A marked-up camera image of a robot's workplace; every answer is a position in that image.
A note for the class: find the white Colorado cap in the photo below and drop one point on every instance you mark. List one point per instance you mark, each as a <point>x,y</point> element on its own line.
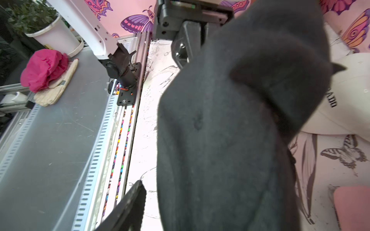
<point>345,108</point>

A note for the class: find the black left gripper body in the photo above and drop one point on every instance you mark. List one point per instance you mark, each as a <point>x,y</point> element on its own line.
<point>170,15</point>

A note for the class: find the white pot with plant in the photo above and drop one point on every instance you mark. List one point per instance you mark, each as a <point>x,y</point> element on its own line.
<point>38,20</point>

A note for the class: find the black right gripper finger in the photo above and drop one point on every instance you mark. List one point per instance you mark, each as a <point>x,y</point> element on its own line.
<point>128,214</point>

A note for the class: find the black cap with white patch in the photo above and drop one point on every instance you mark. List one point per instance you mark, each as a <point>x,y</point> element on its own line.
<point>227,118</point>

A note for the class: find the pink cap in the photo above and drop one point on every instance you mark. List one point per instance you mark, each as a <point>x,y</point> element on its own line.
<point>352,205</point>

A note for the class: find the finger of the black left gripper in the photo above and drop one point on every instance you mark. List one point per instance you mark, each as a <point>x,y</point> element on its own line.
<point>189,40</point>

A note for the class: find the magenta cloth outside cell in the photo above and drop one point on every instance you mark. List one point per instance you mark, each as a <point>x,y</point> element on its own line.
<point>43,67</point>

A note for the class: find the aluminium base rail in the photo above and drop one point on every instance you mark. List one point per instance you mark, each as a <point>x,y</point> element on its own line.
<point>104,178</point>

